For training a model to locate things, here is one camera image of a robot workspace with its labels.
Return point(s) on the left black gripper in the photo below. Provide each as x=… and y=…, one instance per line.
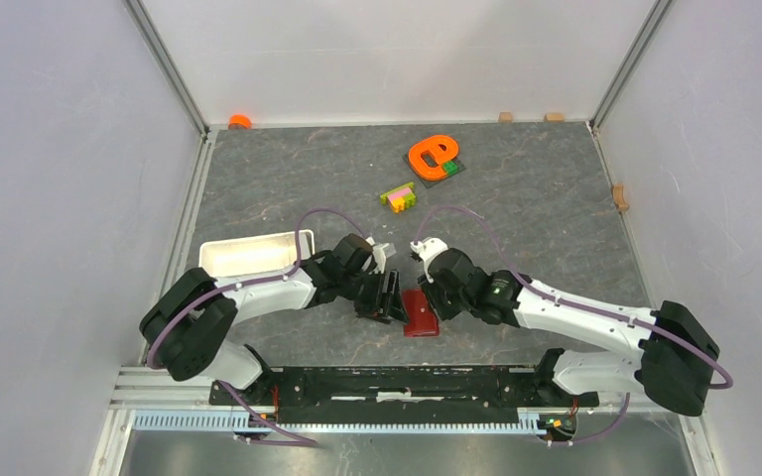
x=380, y=306

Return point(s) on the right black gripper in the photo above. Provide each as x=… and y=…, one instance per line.
x=432, y=292

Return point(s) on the red card holder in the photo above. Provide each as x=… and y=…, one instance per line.
x=422, y=322

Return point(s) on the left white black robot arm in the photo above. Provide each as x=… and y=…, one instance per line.
x=186, y=329

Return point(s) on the colourful toy brick stack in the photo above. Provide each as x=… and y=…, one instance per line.
x=400, y=198

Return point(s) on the green toy brick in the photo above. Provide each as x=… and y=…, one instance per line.
x=450, y=168

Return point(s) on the white plastic tray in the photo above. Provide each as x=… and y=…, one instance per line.
x=255, y=255

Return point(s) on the orange e-shaped block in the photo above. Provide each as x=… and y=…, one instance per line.
x=434, y=159

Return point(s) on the curved wooden piece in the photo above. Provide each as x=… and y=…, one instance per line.
x=619, y=197

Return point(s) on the orange round cap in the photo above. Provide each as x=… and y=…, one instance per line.
x=239, y=121

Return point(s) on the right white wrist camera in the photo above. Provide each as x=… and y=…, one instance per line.
x=426, y=251

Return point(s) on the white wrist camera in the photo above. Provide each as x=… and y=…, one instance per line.
x=426, y=251
x=381, y=252

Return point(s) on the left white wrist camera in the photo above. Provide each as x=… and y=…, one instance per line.
x=381, y=252

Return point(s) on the dark square base plate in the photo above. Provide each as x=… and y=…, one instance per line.
x=426, y=161

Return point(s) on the grey cable duct comb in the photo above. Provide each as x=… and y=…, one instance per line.
x=241, y=421

